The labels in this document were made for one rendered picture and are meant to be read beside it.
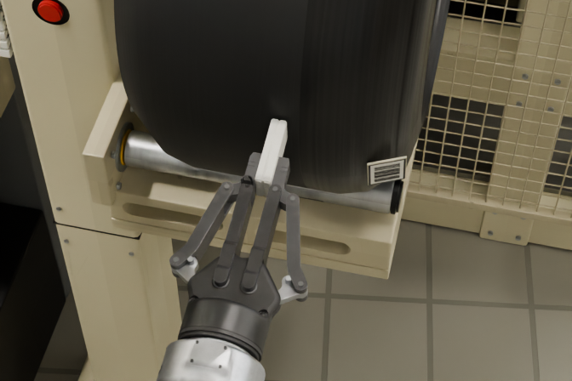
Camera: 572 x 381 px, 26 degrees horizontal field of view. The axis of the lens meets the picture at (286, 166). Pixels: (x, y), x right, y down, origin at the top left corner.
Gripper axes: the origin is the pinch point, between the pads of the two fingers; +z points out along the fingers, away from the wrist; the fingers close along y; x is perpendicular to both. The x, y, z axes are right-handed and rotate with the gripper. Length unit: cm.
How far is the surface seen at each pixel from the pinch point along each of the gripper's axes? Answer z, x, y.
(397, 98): 7.2, -2.9, -10.7
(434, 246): 59, 126, -15
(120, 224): 8.6, 38.4, 23.4
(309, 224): 10.2, 31.8, -1.0
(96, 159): 9.2, 23.7, 24.3
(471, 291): 50, 125, -24
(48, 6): 21.9, 12.6, 32.1
